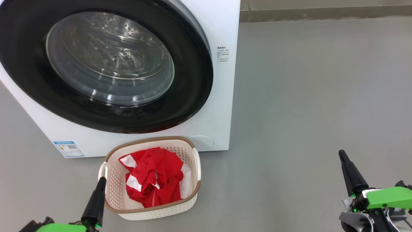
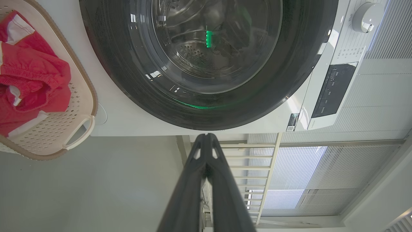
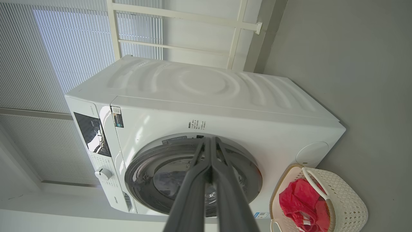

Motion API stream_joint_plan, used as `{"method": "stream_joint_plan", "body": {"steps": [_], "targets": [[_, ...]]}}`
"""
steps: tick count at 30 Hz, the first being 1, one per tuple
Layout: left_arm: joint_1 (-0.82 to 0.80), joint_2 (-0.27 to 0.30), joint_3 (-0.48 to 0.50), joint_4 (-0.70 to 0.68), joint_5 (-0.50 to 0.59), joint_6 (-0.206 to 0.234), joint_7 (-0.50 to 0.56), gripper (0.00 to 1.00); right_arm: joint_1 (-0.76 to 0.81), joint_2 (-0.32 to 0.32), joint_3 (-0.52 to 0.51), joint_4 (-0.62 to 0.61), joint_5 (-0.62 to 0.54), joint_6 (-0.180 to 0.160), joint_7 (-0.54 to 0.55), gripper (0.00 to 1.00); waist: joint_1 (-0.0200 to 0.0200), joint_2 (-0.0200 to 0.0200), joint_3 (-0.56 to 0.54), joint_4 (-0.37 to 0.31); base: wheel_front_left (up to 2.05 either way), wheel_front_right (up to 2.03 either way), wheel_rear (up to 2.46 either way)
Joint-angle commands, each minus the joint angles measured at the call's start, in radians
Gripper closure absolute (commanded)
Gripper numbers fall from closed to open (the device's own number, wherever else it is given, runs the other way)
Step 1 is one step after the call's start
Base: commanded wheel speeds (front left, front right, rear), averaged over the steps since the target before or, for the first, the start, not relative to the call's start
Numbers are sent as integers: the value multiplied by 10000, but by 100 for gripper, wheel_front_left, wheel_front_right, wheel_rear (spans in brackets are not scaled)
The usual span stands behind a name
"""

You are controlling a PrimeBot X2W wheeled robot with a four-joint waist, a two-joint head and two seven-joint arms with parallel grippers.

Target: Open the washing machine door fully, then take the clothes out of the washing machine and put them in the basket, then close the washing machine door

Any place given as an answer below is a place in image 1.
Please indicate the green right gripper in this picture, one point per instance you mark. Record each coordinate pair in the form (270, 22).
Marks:
(386, 198)

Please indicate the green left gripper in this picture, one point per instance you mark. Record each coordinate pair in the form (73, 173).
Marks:
(61, 228)

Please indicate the red garment with white patches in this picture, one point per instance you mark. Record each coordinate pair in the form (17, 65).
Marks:
(161, 167)

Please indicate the black round glass washer door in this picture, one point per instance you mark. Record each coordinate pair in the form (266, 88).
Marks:
(193, 80)

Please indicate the cream perforated laundry basket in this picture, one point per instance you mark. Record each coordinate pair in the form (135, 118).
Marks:
(111, 193)

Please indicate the white front-load washing machine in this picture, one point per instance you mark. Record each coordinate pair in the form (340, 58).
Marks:
(219, 96)

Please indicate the blue energy label sticker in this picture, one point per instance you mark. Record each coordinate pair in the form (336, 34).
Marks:
(69, 149)

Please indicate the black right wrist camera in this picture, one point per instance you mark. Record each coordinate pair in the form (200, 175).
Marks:
(404, 185)

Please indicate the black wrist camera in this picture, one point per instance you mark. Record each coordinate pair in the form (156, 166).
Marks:
(29, 227)
(404, 185)

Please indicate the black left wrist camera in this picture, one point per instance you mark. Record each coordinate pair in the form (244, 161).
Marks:
(29, 227)

